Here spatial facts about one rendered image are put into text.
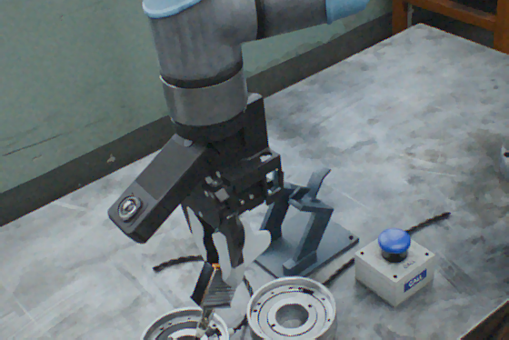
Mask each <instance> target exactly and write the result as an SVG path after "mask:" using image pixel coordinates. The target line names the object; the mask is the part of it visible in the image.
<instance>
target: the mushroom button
mask: <svg viewBox="0 0 509 340"><path fill-rule="evenodd" d="M378 244H379V246H380V248H381V249H383V250H384V251H385V252H386V253H389V254H391V255H398V254H401V253H403V252H405V251H406V250H408V249H409V247H410V245H411V237H410V235H409V234H407V233H406V232H405V230H403V229H401V228H396V227H391V228H387V229H385V230H384V231H383V232H382V233H381V234H380V235H379V237H378Z"/></svg>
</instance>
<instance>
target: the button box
mask: <svg viewBox="0 0 509 340"><path fill-rule="evenodd" d="M434 261H435V254H433V253H432V252H430V251H429V250H427V249H426V248H424V247H422V246H421V245H420V244H417V243H416V242H415V241H413V240H411V245H410V247H409V249H408V250H406V251H405V252H403V253H401V254H398V255H391V254H389V253H386V252H385V251H384V250H383V249H381V248H380V246H379V244H378V238H377V239H376V240H374V241H373V242H372V243H369V244H368V245H366V246H365V247H364V248H362V249H360V250H359V251H357V252H356V253H354V270H355V279H357V280H358V281H359V282H361V283H362V284H363V285H365V286H366V287H367V288H368V289H369V290H371V291H372V292H373V293H375V294H376V295H378V296H380V297H382V298H383V299H384V300H385V302H386V303H388V304H389V305H391V306H392V307H393V308H397V307H398V306H399V305H401V304H402V303H403V302H404V301H405V300H407V299H408V298H409V297H411V296H414V295H415V294H417V293H418V292H419V291H421V289H422V288H424V287H425V286H427V285H428V284H430V283H431V282H432V281H434Z"/></svg>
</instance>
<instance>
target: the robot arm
mask: <svg viewBox="0 0 509 340"><path fill-rule="evenodd" d="M368 2H369V0H144V1H143V9H144V12H145V14H146V15H147V19H148V23H149V27H150V30H151V39H152V43H153V48H154V50H155V58H156V62H157V66H158V70H159V75H160V79H161V84H162V87H163V91H164V96H165V102H166V107H167V111H168V114H169V115H170V116H171V122H172V127H173V129H174V131H175V135H174V136H173V137H172V138H171V139H170V140H169V141H168V143H167V144H166V145H165V146H164V147H163V148H162V149H161V151H160V152H159V153H158V154H157V155H155V156H154V158H153V160H152V161H151V162H150V163H149V164H148V165H147V167H146V168H145V169H144V170H143V171H142V172H141V173H140V174H139V175H138V176H137V177H136V178H135V180H134V182H133V183H132V184H130V185H129V186H128V187H127V188H126V190H125V191H124V192H123V193H122V194H120V195H119V197H118V198H117V199H116V201H115V202H114V203H113V205H112V206H111V207H110V208H108V210H107V214H108V217H109V218H110V220H111V221H112V222H113V223H114V224H115V225H116V226H117V227H118V228H119V229H120V231H121V232H122V233H123V234H124V235H126V236H127V237H129V238H130V239H132V240H133V241H135V243H137V244H146V243H147V242H148V241H149V240H150V239H151V237H152V236H153V234H154V233H155V232H156V230H157V229H158V228H159V227H160V226H161V225H163V223H164V222H165V221H166V220H167V219H168V218H169V216H170V215H171V214H172V213H173V211H174V210H175V209H176V208H177V207H178V206H179V205H181V208H182V210H183V212H184V215H185V219H186V222H187V224H188V225H189V231H190V233H191V234H192V235H193V238H194V240H195V242H196V245H197V247H198V249H199V251H200V253H201V255H202V257H203V259H204V260H205V261H219V264H220V266H221V269H222V278H223V280H224V282H226V283H227V284H228V285H230V286H231V287H232V288H236V287H238V286H239V285H240V284H241V283H242V278H243V274H244V272H245V268H246V267H247V266H248V265H250V264H251V263H252V262H253V261H254V260H255V259H256V258H257V257H258V256H259V255H260V254H261V253H262V252H263V251H264V250H265V249H266V248H267V247H268V246H269V244H270V243H271V236H270V233H269V232H268V231H266V230H262V231H252V229H251V226H250V223H249V221H248V219H246V218H245V217H243V216H242V213H243V212H245V211H247V210H248V211H251V210H252V209H254V208H257V207H258V206H260V205H261V204H263V203H264V201H265V205H267V206H269V205H271V204H272V203H274V202H276V201H277V200H278V199H280V198H281V197H283V196H284V181H283V173H282V166H281V157H280V155H279V154H278V153H277V152H276V151H274V150H272V149H271V148H270V146H269V142H268V134H267V127H266V121H265V113H264V99H263V97H262V96H260V95H259V94H257V93H254V94H252V93H251V92H250V91H249V90H248V89H247V87H246V81H245V70H244V64H243V59H242V44H245V43H249V42H253V41H257V40H261V39H265V38H268V37H272V36H276V35H281V34H285V33H289V32H293V31H299V30H303V29H306V28H310V27H313V26H316V25H323V24H328V25H331V24H332V22H333V21H335V20H338V19H342V18H345V17H347V16H350V15H355V14H358V13H360V12H363V11H364V10H365V9H366V7H367V6H368ZM262 155H264V156H267V155H270V157H269V158H267V159H265V160H264V161H261V158H260V157H261V156H262ZM276 169H277V175H278V184H279V188H278V189H277V190H275V191H273V192H271V193H269V192H268V190H270V189H272V188H273V187H274V180H273V179H272V178H269V177H268V176H266V175H267V174H270V173H272V172H273V171H275V170H276Z"/></svg>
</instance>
